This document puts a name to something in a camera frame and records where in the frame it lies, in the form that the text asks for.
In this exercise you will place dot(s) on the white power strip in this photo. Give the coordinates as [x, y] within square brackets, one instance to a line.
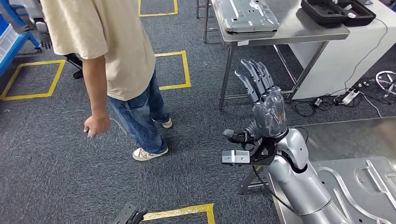
[350, 97]

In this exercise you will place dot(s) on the person's hand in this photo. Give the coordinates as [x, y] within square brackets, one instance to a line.
[96, 125]

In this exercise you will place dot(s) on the blue plastic bin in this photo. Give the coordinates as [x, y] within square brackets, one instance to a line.
[3, 24]

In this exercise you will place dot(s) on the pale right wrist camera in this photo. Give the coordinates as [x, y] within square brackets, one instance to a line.
[235, 157]

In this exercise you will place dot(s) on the black open equipment case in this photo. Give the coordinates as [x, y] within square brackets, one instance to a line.
[328, 14]

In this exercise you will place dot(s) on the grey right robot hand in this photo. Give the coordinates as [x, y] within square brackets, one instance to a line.
[269, 114]

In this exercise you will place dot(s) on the person's forearm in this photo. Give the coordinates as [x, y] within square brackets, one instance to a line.
[94, 86]

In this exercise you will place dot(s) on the black round stool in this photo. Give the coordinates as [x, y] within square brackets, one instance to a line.
[386, 82]

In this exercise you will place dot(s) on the black humanoid robot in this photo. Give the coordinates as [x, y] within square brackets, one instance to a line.
[74, 61]

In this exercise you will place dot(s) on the white plastic bin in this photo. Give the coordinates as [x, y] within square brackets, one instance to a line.
[7, 40]

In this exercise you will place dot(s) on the stainless steel table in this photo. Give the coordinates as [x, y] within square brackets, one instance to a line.
[294, 28]

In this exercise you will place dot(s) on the white cabinet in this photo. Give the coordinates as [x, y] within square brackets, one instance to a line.
[340, 58]

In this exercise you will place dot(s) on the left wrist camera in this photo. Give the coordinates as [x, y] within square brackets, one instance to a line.
[123, 215]

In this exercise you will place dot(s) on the blue metal shelf rack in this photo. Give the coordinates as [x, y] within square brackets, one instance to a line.
[18, 43]

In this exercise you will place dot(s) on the stainless steel workbench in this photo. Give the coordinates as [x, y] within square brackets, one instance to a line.
[340, 139]

